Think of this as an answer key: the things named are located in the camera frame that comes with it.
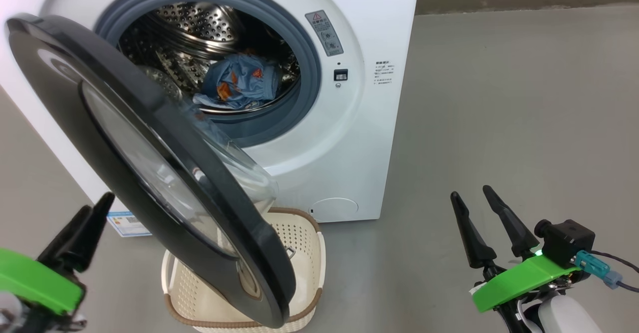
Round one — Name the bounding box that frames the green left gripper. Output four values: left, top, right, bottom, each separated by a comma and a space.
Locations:
0, 192, 116, 319

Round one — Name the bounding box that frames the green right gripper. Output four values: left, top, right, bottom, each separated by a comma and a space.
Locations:
450, 185, 592, 326

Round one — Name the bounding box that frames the washing machine glass door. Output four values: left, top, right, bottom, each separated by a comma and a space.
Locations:
5, 13, 297, 330

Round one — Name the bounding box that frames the blue cartoon print garment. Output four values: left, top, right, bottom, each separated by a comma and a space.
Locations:
192, 51, 283, 111

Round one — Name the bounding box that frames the white front-load washing machine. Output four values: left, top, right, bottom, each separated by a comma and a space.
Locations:
0, 0, 421, 224

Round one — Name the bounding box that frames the stainless steel washing machine drum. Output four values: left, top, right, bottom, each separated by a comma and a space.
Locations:
117, 1, 302, 116

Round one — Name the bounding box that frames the blue energy label sticker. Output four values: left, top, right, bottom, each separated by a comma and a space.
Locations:
106, 211, 152, 238

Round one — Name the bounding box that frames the round white filter cover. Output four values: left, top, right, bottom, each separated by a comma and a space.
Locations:
310, 197, 359, 222

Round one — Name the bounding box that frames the cream perforated laundry basket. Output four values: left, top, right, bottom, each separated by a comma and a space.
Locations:
161, 207, 326, 333

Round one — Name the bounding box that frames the grey warning sticker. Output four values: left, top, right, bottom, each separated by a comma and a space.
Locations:
305, 9, 344, 57

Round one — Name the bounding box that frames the teal right camera connector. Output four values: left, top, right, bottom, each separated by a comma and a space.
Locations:
574, 251, 625, 290

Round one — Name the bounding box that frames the black right camera cable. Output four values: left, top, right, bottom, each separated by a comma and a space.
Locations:
592, 251, 639, 294

